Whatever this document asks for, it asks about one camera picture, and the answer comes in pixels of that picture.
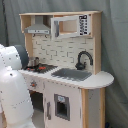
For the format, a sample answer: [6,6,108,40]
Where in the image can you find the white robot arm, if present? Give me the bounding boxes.
[0,45,35,128]

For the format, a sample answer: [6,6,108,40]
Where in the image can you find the wooden toy kitchen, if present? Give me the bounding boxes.
[20,11,114,128]

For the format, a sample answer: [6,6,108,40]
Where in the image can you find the grey toy sink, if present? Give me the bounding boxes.
[52,68,92,81]

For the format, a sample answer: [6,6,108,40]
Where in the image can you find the black toy faucet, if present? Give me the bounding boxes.
[75,51,93,70]

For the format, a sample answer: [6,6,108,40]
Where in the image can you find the black toy stovetop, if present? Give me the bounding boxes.
[26,63,55,73]

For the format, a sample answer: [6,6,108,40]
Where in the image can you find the small metal pot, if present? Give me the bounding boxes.
[28,57,39,67]

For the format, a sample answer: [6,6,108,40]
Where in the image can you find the right red stove knob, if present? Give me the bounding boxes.
[30,81,37,88]

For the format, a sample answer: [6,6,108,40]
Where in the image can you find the white microwave door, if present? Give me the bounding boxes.
[51,14,91,39]

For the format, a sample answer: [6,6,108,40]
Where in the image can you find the white cabinet door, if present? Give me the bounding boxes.
[44,82,82,128]

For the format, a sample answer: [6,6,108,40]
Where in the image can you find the grey range hood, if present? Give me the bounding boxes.
[24,16,50,34]

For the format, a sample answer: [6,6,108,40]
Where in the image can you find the grey backdrop curtain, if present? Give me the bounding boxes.
[0,0,128,128]

